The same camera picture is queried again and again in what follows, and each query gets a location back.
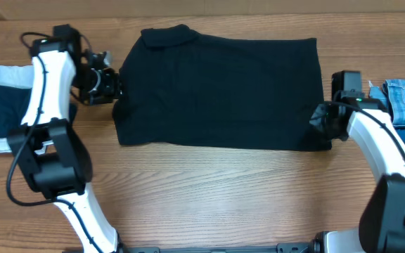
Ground black polo shirt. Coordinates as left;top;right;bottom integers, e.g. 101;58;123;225
112;25;331;151

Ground folded navy garment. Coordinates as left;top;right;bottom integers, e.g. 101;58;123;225
0;83;77;139

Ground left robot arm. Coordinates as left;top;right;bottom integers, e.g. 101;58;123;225
6;25;126;252

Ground light blue denim jeans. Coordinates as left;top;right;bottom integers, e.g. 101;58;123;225
368;79;405;128

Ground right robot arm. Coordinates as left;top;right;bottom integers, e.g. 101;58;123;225
307;70;405;252

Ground folded light grey garment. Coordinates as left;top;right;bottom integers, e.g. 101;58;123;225
0;65;34;153

